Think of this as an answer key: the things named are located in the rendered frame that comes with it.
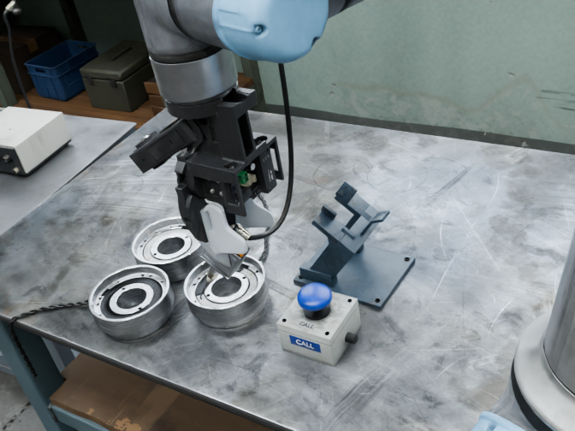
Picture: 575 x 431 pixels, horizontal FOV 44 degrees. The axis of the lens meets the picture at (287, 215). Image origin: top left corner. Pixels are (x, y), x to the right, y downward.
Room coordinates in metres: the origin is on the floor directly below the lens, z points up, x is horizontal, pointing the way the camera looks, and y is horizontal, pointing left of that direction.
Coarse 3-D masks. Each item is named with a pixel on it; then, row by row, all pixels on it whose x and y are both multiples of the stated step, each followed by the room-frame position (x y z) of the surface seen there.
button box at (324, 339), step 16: (336, 304) 0.60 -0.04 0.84; (352, 304) 0.59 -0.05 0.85; (288, 320) 0.59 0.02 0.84; (304, 320) 0.58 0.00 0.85; (320, 320) 0.58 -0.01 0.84; (336, 320) 0.57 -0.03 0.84; (352, 320) 0.59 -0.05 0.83; (288, 336) 0.58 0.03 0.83; (304, 336) 0.57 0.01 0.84; (320, 336) 0.55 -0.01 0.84; (336, 336) 0.56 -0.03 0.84; (352, 336) 0.57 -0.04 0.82; (304, 352) 0.57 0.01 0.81; (320, 352) 0.55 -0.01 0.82; (336, 352) 0.55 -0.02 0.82
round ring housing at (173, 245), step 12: (180, 216) 0.85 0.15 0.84; (156, 228) 0.84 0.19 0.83; (168, 228) 0.84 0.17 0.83; (180, 228) 0.84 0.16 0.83; (144, 240) 0.82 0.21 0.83; (168, 240) 0.82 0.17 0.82; (180, 240) 0.81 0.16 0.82; (156, 252) 0.79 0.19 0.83; (168, 252) 0.82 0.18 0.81; (180, 252) 0.78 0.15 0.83; (192, 252) 0.76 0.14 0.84; (144, 264) 0.76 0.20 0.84; (156, 264) 0.75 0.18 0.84; (168, 264) 0.75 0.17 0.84; (180, 264) 0.75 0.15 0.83; (192, 264) 0.75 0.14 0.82; (168, 276) 0.75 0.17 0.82; (180, 276) 0.75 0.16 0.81
